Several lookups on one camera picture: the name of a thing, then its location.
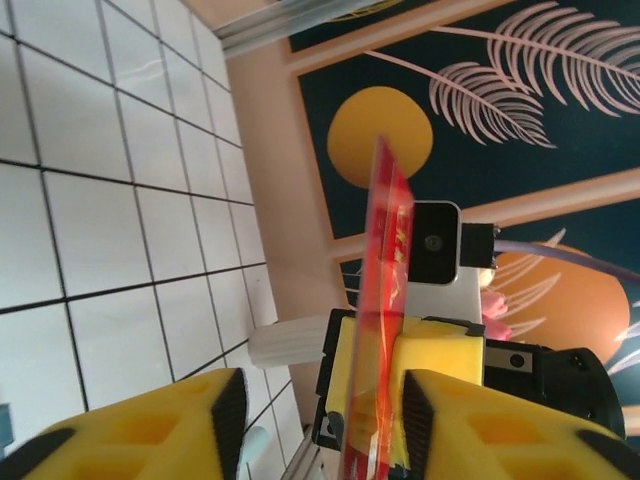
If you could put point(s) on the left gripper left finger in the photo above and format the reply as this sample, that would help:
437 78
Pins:
100 450

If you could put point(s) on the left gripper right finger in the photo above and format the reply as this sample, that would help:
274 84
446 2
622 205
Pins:
500 450

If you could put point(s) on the red credit card gold print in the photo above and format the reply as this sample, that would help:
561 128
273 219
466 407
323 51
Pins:
385 280

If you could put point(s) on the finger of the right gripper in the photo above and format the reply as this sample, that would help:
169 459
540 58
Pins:
440 350
345 360

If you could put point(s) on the aluminium frame post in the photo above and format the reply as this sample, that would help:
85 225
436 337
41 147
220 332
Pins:
250 32

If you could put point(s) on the light blue toy garden fork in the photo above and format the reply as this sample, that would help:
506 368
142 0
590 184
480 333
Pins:
257 450

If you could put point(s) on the white ribbed vase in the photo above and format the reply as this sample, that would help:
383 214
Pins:
285 342

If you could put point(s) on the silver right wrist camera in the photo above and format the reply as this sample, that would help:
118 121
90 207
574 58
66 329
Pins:
435 245

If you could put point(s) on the artificial tulip bouquet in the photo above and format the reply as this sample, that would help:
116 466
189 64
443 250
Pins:
495 305

